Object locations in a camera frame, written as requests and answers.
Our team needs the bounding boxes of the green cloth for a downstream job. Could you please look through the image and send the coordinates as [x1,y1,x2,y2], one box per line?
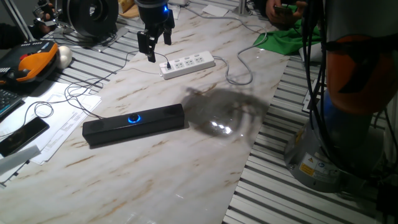
[253,18,323,56]

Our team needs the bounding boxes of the white mounting plate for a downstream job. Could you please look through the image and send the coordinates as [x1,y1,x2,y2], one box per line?
[301,79,318,113]

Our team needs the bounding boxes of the thin grey frame strut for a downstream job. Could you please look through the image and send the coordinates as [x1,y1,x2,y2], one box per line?
[4,0,35,43]

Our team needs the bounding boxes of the black speaker bar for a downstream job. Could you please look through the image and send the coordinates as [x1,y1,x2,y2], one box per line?
[81,103,186,147]

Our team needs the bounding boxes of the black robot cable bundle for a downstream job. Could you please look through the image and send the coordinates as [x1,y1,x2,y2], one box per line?
[300,0,352,175]

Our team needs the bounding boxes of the white printed paper sheets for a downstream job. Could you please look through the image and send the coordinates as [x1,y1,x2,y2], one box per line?
[0,82,103,184]

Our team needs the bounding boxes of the person's right hand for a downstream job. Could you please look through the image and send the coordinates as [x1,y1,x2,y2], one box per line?
[266,0,294,25]

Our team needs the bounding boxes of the marble pattern board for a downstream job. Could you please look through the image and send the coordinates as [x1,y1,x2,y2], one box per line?
[0,0,292,224]

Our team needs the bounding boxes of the white round object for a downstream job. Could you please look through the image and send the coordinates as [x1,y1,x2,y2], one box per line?
[55,45,73,70]

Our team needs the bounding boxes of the black keyboard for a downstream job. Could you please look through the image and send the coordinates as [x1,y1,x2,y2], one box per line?
[0,88,24,121]

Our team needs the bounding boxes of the black round spool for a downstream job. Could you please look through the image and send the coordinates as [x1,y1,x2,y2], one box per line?
[61,0,119,40]

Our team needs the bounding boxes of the white power strip with sockets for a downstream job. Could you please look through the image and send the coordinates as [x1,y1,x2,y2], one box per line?
[159,50,216,80]

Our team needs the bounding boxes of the aluminium frame post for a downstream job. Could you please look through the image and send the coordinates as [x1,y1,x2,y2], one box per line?
[233,0,252,16]

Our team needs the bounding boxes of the orange black teach pendant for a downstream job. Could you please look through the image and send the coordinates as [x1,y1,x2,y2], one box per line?
[0,40,60,86]

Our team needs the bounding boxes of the grey power strip cable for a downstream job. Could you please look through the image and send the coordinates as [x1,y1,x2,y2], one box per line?
[183,5,269,86]

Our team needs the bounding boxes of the thin black audio cable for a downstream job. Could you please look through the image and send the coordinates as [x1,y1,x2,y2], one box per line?
[0,101,94,139]

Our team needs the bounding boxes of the person's right forearm dark sleeve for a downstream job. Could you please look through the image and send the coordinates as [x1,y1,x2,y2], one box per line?
[252,0,271,17]

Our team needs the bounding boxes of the phone held by person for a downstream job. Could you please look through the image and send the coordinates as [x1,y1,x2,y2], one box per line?
[273,4,295,16]

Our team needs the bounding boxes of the wooden board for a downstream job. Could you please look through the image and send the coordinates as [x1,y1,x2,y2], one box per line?
[119,4,141,19]

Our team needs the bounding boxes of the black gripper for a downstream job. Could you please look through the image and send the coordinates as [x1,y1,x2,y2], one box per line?
[134,0,176,63]

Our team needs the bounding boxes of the person's left hand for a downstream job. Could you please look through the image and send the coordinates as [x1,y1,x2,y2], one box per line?
[292,1,308,18]

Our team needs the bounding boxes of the white card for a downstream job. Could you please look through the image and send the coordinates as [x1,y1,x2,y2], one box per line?
[201,4,229,18]

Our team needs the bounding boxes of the dark sleeved forearm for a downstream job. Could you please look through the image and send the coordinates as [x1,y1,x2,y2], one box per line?
[0,22,40,50]

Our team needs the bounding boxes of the black smartphone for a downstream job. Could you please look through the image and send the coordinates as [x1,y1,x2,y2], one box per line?
[0,116,50,158]

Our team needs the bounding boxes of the grey white cloth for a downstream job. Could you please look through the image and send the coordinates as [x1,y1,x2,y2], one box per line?
[298,42,324,63]

